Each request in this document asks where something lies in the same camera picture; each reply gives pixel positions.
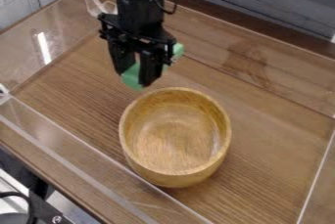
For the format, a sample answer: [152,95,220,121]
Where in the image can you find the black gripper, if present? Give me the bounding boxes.
[98,0,177,87]

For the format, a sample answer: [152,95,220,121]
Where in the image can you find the green rectangular block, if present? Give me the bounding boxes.
[121,43,185,90]

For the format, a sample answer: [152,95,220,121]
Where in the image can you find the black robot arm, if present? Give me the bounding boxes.
[98,0,177,87]

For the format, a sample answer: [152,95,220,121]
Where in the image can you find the brown wooden bowl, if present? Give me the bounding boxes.
[120,87,232,188]

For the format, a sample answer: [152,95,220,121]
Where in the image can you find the clear acrylic corner bracket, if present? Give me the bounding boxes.
[85,0,118,18]

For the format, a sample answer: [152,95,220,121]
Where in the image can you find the black metal bracket with screw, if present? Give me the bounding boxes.
[28,191,75,224]

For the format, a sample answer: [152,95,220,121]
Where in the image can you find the black cable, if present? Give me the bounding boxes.
[0,192,45,224]

